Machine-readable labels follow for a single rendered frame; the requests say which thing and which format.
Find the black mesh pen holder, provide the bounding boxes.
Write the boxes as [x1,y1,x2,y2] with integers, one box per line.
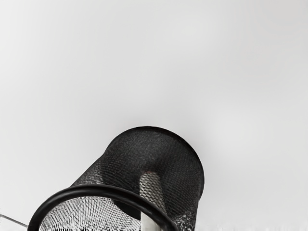
[26,126,205,231]

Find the white cylindrical pen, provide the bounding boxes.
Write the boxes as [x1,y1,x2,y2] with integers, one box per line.
[139,170,162,231]

